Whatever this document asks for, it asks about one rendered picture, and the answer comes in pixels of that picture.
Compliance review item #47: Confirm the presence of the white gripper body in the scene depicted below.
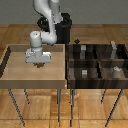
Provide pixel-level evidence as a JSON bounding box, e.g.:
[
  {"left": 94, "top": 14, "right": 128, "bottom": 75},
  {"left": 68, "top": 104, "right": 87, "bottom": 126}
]
[{"left": 25, "top": 47, "right": 52, "bottom": 64}]

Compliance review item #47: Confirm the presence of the brown loaf of bread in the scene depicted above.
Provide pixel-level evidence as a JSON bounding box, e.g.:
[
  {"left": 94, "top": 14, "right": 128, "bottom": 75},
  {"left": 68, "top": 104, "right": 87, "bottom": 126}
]
[{"left": 35, "top": 62, "right": 45, "bottom": 69}]

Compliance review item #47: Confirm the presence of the dark wooden compartment bin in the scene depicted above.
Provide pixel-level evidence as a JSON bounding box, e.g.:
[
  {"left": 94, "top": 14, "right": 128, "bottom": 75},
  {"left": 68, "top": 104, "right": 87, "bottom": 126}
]
[{"left": 65, "top": 43, "right": 128, "bottom": 128}]

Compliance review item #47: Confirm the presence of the light wooden table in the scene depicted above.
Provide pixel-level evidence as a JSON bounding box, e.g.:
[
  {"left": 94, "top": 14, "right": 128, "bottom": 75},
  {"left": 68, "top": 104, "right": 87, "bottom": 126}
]
[{"left": 0, "top": 44, "right": 68, "bottom": 128}]

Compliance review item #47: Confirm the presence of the grey box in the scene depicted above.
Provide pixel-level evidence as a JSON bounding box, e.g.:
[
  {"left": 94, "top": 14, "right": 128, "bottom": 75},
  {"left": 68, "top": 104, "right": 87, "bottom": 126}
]
[{"left": 79, "top": 45, "right": 87, "bottom": 60}]

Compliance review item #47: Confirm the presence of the small grey cube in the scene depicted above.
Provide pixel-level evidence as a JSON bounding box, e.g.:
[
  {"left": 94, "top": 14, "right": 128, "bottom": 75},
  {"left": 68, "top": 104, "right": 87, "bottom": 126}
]
[{"left": 81, "top": 69, "right": 89, "bottom": 78}]

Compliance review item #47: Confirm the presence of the small white can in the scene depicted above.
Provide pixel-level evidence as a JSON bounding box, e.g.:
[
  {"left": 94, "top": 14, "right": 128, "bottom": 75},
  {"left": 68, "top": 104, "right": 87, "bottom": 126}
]
[{"left": 113, "top": 66, "right": 122, "bottom": 78}]

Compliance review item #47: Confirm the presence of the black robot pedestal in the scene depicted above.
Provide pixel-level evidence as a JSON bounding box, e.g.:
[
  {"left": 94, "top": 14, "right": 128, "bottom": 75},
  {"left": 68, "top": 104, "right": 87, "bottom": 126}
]
[{"left": 37, "top": 13, "right": 73, "bottom": 45}]

